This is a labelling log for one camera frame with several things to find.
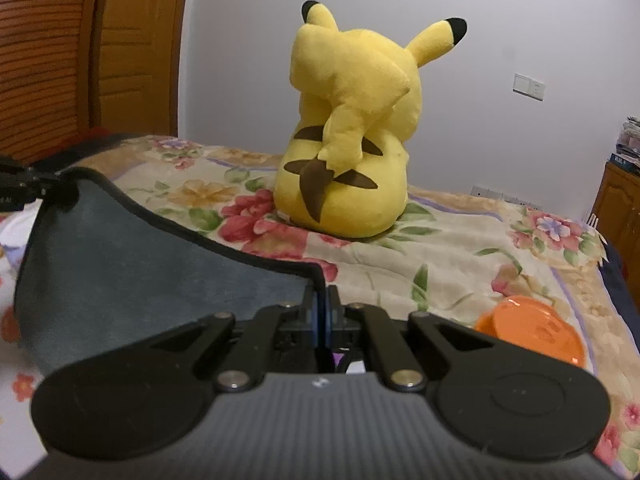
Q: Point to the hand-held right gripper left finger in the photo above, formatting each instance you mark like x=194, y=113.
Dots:
x=315, y=317

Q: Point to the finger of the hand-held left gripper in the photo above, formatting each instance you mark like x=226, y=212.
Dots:
x=56, y=187

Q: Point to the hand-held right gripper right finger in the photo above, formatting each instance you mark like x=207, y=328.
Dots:
x=328, y=317

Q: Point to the grey towel with black edge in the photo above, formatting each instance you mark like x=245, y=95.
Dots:
x=125, y=270

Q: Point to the louvred wooden wardrobe door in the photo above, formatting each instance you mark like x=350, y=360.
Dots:
x=40, y=60

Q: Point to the floral blanket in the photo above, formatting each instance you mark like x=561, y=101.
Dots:
x=450, y=260

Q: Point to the yellow plush toy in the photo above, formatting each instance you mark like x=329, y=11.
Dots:
x=350, y=135

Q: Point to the orange plastic plate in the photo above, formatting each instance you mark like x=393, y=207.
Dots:
x=537, y=332

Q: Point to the dark blue cloth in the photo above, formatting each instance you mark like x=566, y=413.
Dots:
x=622, y=275

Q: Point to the wooden cabinet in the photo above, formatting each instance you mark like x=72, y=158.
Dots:
x=620, y=215

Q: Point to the stack of magazines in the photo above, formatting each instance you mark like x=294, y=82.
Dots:
x=630, y=145

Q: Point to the white wall outlet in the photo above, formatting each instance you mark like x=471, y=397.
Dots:
x=505, y=198

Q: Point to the white wall switch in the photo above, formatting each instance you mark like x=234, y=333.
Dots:
x=528, y=86

